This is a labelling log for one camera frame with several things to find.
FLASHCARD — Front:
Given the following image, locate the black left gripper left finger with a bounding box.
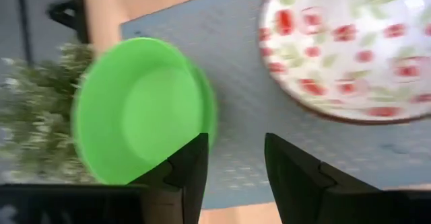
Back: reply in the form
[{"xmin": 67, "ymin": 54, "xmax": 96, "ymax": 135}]
[{"xmin": 129, "ymin": 133, "xmax": 209, "ymax": 224}]

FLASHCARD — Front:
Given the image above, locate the potted green artificial plant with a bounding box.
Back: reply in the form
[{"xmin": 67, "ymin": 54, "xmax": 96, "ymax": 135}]
[{"xmin": 0, "ymin": 41, "xmax": 100, "ymax": 184}]

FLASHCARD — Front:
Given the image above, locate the black aluminium table frame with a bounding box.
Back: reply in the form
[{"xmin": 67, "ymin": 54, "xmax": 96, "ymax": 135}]
[{"xmin": 46, "ymin": 0, "xmax": 91, "ymax": 46}]

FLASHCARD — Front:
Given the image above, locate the green plastic mini bowl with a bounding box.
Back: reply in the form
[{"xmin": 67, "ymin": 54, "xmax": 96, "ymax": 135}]
[
  {"xmin": 187, "ymin": 61, "xmax": 219, "ymax": 151},
  {"xmin": 70, "ymin": 36, "xmax": 209, "ymax": 186}
]

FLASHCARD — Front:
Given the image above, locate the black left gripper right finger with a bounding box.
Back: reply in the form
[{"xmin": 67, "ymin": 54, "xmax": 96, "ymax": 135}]
[{"xmin": 264, "ymin": 133, "xmax": 382, "ymax": 224}]

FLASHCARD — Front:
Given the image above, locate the floral print ceramic bowl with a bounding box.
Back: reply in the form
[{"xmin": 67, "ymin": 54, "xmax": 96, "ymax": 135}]
[{"xmin": 257, "ymin": 0, "xmax": 431, "ymax": 126}]

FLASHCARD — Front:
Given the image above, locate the grey perforated metal shelf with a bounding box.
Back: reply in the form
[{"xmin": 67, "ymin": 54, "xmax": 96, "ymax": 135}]
[{"xmin": 119, "ymin": 0, "xmax": 431, "ymax": 210}]

